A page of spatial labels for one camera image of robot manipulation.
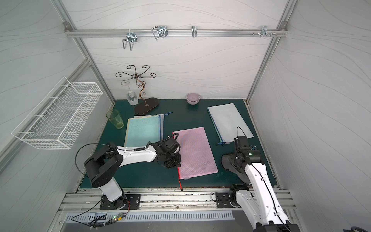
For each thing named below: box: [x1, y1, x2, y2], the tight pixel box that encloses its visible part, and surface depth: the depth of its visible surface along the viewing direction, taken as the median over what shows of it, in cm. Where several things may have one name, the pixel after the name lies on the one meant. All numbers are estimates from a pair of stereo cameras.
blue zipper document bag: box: [206, 102, 255, 145], surface depth 111 cm
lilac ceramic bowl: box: [185, 92, 201, 106], surface depth 120 cm
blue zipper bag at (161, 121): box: [133, 111, 174, 141], surface depth 109 cm
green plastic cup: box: [105, 109, 125, 130], surface depth 100 cm
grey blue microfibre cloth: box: [221, 153, 251, 185], surface depth 76 cm
